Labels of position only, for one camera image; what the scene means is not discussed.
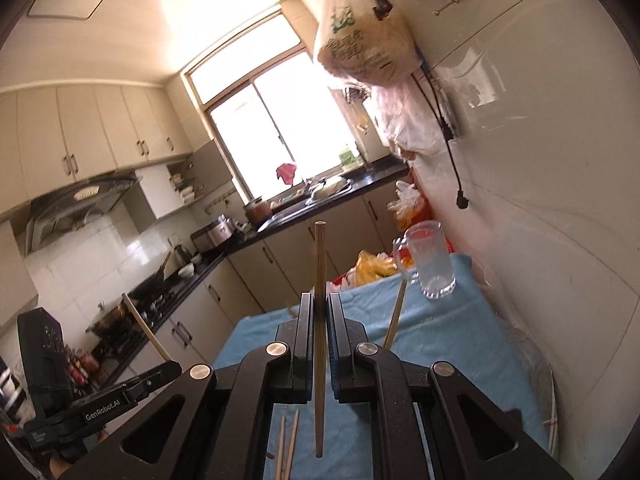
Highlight translucent pink plastic bag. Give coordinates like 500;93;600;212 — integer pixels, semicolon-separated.
370;77;453;161

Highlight kitchen window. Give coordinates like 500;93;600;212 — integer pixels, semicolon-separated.
182;5;371;201

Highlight blue table cloth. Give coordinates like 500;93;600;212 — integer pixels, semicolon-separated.
212;252;551;480

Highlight open cabinet with dishes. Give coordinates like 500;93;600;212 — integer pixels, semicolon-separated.
140;140;236;221

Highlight steel range hood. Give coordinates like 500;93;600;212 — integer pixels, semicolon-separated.
25;172;141;256

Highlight black frying pan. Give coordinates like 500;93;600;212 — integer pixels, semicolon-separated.
127;250;175;301

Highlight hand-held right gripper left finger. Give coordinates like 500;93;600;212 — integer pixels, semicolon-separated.
60;292;317;480

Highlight row of sauce bottles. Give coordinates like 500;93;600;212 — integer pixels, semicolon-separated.
62;347;103;386

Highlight beige kitchen cabinets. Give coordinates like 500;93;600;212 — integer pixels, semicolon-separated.
90;187;416;391
0;84;193;211

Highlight tan printed plastic bag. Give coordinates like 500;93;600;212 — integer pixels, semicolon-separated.
315;0;425;86

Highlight beige upper kitchen cabinets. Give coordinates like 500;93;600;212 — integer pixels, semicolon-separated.
0;84;193;211

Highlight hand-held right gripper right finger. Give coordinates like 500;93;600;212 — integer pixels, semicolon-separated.
326;292;576;480

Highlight brown cooking pot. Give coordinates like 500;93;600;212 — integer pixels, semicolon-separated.
243;198;274;226

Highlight yellow plastic bag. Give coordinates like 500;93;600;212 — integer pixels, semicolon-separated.
354;250;403;288

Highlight gas stove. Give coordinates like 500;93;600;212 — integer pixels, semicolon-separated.
92;280;181;341

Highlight beige lower kitchen cabinets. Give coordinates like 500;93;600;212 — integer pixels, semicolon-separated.
90;187;416;391

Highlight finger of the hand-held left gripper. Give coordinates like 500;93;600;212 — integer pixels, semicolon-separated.
125;361;183;401

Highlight black kitchen countertop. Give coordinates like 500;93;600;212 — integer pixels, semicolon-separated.
90;157;408;361

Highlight lidded steel wok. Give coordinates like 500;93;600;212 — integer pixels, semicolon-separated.
86;302;132;337

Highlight long wooden chopstick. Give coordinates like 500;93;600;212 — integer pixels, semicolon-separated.
314;221;328;458
121;294;173;363
382;280;408;352

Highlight steel kitchen sink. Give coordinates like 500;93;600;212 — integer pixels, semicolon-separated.
302;175;353;206

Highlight black power cable with plug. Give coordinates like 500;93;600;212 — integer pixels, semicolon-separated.
412;57;471;209

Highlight clear glass mug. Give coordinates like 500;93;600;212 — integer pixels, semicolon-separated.
392;220;457;301

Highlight silver rice cooker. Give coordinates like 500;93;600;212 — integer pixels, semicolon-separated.
190;214;237;254

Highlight orange white plastic bag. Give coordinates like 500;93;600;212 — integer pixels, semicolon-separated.
389;180;427;233

